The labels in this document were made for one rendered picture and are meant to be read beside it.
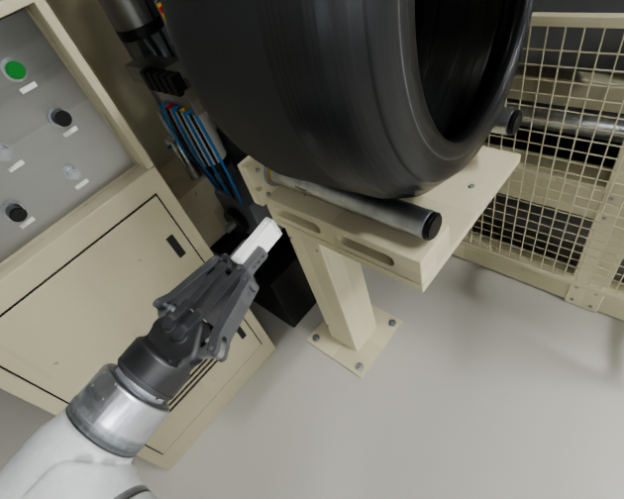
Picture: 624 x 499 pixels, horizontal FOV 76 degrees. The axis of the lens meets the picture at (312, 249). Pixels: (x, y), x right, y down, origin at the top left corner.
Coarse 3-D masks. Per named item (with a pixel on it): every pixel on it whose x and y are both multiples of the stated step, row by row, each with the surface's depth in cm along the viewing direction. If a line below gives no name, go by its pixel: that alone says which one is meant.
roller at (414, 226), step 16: (272, 176) 76; (304, 192) 72; (320, 192) 69; (336, 192) 66; (352, 192) 65; (352, 208) 65; (368, 208) 63; (384, 208) 61; (400, 208) 59; (416, 208) 59; (384, 224) 62; (400, 224) 59; (416, 224) 58; (432, 224) 57
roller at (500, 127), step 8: (504, 112) 69; (512, 112) 68; (520, 112) 68; (496, 120) 69; (504, 120) 68; (512, 120) 68; (520, 120) 70; (496, 128) 70; (504, 128) 69; (512, 128) 68
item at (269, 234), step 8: (272, 224) 49; (264, 232) 49; (272, 232) 50; (280, 232) 51; (256, 240) 48; (264, 240) 49; (272, 240) 50; (248, 248) 48; (256, 248) 49; (264, 248) 50; (240, 256) 48; (248, 256) 48
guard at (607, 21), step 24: (552, 24) 71; (576, 24) 69; (600, 24) 67; (528, 48) 77; (552, 96) 80; (528, 144) 91; (600, 144) 81; (552, 168) 91; (600, 168) 84; (576, 192) 92; (504, 216) 110; (528, 216) 105; (576, 216) 96; (600, 216) 92; (480, 240) 123; (528, 264) 116; (600, 288) 106
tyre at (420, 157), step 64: (192, 0) 38; (256, 0) 34; (320, 0) 31; (384, 0) 32; (448, 0) 72; (512, 0) 65; (192, 64) 44; (256, 64) 38; (320, 64) 34; (384, 64) 35; (448, 64) 74; (512, 64) 61; (256, 128) 46; (320, 128) 39; (384, 128) 39; (448, 128) 70; (384, 192) 50
